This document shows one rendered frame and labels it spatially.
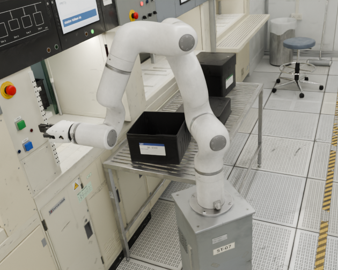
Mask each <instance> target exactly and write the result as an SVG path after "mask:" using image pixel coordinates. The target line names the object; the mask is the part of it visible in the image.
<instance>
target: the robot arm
mask: <svg viewBox="0 0 338 270"><path fill-rule="evenodd" d="M197 43H198V37H197V34H196V31H195V29H193V28H192V26H190V25H189V24H187V23H185V22H183V21H181V20H179V19H177V18H167V19H165V20H163V21H162V22H161V23H160V22H153V21H133V22H129V23H126V24H124V25H122V26H121V27H120V28H119V29H118V30H117V32H116V34H115V36H114V39H113V42H112V45H111V48H110V51H109V54H108V57H107V61H106V64H105V67H104V70H103V73H102V76H101V79H100V83H99V86H98V90H97V95H96V97H97V101H98V103H99V104H100V105H102V106H104V107H106V116H105V120H104V122H103V123H102V124H92V123H83V122H72V121H64V120H62V121H59V122H58V123H56V124H49V125H48V124H42V123H41V124H40V125H38V127H39V130H40V132H42V133H44V134H43V137H44V138H50V139H48V140H49V142H52V143H71V142H72V143H73V144H76V145H83V146H89V147H96V148H102V149H112V148H114V146H115V145H116V143H117V138H118V136H119V134H120V132H121V129H122V127H123V124H124V120H125V116H126V111H125V108H124V105H123V103H122V97H123V94H124V91H125V89H126V86H127V83H128V80H129V78H130V75H131V72H132V69H133V67H134V64H135V60H136V58H137V55H138V54H139V53H151V54H157V55H163V56H165V57H166V59H167V61H168V63H169V65H170V67H171V69H172V72H173V74H174V76H175V79H176V81H177V84H178V88H179V90H180V93H181V96H182V100H183V106H184V112H185V120H186V124H187V127H188V130H189V132H190V134H191V135H192V136H193V138H194V139H195V140H196V142H197V145H198V148H199V151H198V152H197V153H196V154H195V157H194V168H195V180H196V192H194V193H193V194H192V196H191V197H190V200H189V204H190V207H191V209H192V210H193V211H194V212H195V213H197V214H199V215H202V216H208V217H213V216H220V215H223V214H225V213H226V212H228V211H229V210H230V209H231V207H232V205H233V198H232V196H231V195H230V193H228V192H227V191H226V190H224V165H223V156H224V154H225V153H226V151H227V150H228V149H229V145H230V137H229V133H228V131H227V129H226V127H225V126H224V125H223V124H222V123H221V122H220V121H219V120H218V118H217V117H216V116H215V115H214V113H213V112H212V110H211V108H210V104H209V97H208V89H207V84H206V81H205V78H204V74H203V71H202V68H201V66H200V64H199V61H198V59H197V57H196V55H195V53H194V49H195V48H196V46H197Z"/></svg>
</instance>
